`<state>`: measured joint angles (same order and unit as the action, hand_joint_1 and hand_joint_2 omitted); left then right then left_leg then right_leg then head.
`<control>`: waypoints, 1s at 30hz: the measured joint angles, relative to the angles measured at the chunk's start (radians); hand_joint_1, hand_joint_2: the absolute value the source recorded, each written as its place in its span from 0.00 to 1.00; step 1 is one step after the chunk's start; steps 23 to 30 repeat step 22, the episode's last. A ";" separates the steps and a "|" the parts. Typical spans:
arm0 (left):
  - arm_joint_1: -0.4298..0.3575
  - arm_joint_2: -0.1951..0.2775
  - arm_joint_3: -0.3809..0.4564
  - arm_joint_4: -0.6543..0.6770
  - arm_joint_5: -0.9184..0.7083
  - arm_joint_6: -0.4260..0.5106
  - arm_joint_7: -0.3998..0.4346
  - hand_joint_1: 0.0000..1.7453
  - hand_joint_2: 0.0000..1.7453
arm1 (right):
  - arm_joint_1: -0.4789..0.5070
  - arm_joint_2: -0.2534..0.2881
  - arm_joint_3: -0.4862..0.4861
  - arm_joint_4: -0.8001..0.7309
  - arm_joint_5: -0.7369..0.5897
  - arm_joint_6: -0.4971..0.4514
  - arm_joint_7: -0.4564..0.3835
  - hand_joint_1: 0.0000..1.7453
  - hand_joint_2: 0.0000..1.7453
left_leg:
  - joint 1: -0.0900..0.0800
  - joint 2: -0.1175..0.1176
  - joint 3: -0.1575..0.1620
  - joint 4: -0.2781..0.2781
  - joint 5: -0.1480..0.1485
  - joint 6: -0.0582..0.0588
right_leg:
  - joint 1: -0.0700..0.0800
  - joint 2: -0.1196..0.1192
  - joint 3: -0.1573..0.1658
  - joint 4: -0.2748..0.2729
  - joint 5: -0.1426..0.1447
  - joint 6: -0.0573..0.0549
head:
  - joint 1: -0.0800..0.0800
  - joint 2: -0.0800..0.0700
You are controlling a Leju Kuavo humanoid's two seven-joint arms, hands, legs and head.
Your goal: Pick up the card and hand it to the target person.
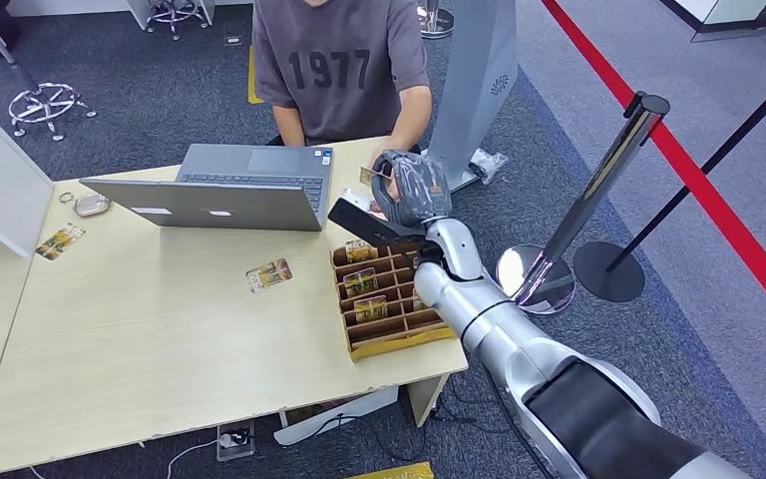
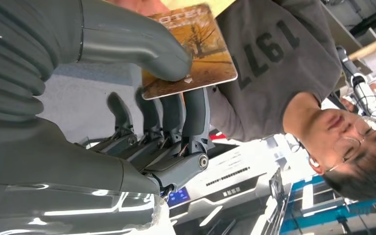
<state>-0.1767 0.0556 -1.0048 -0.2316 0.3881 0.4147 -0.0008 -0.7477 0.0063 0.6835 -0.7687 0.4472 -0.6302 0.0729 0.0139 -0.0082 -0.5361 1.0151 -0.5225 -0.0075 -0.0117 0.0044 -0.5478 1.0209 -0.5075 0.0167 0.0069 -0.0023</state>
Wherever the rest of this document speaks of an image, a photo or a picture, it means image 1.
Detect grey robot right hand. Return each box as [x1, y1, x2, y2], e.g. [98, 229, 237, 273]
[370, 149, 455, 231]

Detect person's left hand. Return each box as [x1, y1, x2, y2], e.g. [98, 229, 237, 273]
[368, 146, 403, 203]

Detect person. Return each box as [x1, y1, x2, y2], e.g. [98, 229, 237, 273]
[251, 0, 435, 201]

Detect wooden card organizer box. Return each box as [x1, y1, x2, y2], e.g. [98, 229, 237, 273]
[329, 240, 459, 363]

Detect clear plastic bag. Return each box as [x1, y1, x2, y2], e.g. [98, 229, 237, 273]
[469, 148, 509, 187]

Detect grey standing kiosk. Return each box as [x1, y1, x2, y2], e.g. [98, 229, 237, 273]
[420, 0, 520, 195]

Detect grey laptop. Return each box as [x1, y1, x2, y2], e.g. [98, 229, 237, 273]
[79, 143, 335, 234]

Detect black stanchion with round base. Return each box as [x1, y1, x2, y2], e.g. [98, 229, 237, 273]
[573, 56, 766, 304]

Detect desk leg panel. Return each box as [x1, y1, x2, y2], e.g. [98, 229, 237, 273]
[406, 372, 453, 429]

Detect white board under desk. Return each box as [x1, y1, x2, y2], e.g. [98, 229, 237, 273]
[271, 385, 400, 448]

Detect chrome stool base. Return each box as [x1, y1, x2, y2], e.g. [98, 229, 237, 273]
[144, 0, 210, 42]

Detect red barrier belt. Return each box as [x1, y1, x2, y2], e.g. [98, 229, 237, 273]
[539, 0, 766, 343]

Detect yellow box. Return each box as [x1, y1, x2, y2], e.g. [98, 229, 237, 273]
[345, 461, 436, 479]

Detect floor power socket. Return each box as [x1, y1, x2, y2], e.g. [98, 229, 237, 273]
[215, 418, 256, 463]

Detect white cabinet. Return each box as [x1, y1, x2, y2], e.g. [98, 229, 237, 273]
[6, 0, 216, 32]

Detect black chair with chrome base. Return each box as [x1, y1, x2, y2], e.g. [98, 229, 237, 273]
[0, 0, 98, 144]

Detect white reception counter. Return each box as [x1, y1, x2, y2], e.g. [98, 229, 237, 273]
[656, 0, 766, 45]

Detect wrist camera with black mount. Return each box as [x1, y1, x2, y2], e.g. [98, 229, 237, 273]
[326, 188, 439, 257]

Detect chrome round pedestal base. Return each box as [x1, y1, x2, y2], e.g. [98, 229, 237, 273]
[416, 0, 456, 41]

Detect chrome stanchion post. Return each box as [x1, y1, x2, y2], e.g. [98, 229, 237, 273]
[495, 92, 671, 316]

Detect black floor cables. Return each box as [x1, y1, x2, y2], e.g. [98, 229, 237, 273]
[288, 376, 518, 465]

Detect key fob with ring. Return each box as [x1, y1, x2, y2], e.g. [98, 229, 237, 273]
[58, 192, 113, 219]

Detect white power cable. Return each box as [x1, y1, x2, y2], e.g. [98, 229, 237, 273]
[165, 434, 237, 479]

